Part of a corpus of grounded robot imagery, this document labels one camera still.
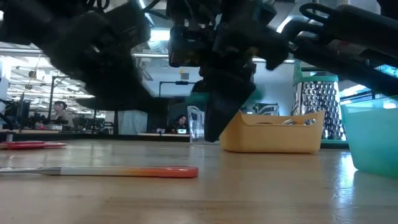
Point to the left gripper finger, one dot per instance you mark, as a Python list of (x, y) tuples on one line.
[(224, 112)]

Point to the clear plastic bin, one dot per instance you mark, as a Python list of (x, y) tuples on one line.
[(196, 124)]

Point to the orange plastic bin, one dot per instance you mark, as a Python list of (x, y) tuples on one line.
[(270, 137)]

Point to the steel scoop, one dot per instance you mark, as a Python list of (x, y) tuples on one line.
[(292, 121)]

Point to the orange-tipped white peeler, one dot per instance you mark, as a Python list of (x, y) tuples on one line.
[(124, 171)]

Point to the red utensil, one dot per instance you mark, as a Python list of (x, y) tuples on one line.
[(28, 145)]

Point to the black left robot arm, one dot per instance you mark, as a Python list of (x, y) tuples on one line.
[(77, 46)]

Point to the grey fabric partition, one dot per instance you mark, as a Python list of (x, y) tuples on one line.
[(133, 123)]

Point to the teal plastic bin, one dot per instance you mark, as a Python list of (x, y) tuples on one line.
[(373, 140)]

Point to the black gantry frame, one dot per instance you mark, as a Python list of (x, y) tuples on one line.
[(174, 82)]

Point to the black aluminium table frame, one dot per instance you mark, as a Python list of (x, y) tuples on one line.
[(93, 136)]

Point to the black rack frame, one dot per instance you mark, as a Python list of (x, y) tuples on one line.
[(51, 99)]

